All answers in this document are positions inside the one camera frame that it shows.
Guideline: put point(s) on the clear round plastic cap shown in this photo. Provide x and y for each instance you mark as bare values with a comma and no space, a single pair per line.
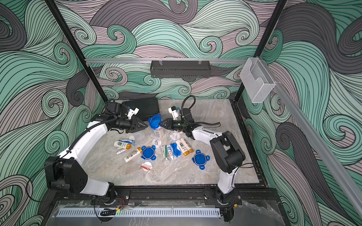
157,142

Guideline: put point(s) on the clear acrylic wall holder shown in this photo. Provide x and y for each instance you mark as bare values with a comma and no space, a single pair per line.
257,79

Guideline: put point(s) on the white perforated cable duct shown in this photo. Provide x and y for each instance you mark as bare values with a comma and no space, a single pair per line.
140,212

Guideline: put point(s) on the crumpled clear wrapper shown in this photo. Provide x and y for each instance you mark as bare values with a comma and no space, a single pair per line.
175,136

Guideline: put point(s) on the green toothpaste packet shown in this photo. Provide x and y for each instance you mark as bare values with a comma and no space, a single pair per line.
167,153

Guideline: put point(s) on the white bottle orange cap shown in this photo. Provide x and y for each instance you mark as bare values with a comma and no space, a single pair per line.
123,145

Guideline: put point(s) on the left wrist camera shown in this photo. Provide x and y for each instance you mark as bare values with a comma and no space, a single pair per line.
132,111

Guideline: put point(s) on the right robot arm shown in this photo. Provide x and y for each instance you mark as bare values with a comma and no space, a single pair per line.
227,152

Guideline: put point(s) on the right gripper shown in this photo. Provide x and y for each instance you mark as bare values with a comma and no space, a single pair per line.
170,123

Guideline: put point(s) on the aluminium wall rail back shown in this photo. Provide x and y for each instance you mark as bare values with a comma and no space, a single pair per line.
128,60

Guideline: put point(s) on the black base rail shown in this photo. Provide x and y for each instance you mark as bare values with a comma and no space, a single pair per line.
208,195

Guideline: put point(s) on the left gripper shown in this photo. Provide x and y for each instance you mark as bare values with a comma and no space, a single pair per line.
134,127

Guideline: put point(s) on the aluminium wall rail right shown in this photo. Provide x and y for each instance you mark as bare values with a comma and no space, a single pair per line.
288,92

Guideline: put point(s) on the white tube orange cap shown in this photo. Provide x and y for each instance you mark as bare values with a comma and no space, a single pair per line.
187,145
133,154
184,150

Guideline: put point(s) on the blue toothbrush packet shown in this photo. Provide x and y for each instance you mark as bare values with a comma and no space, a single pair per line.
175,150

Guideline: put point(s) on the black wall shelf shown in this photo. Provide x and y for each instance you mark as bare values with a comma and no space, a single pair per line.
180,69

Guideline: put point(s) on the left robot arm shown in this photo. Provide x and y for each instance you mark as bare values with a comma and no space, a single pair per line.
64,173

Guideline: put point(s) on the black ribbed case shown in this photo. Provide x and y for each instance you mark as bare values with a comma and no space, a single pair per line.
148,107

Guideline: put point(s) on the round red white packet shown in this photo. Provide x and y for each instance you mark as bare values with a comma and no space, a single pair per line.
147,166

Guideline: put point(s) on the aluminium wall rail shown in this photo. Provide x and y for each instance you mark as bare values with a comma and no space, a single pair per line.
128,60
288,92

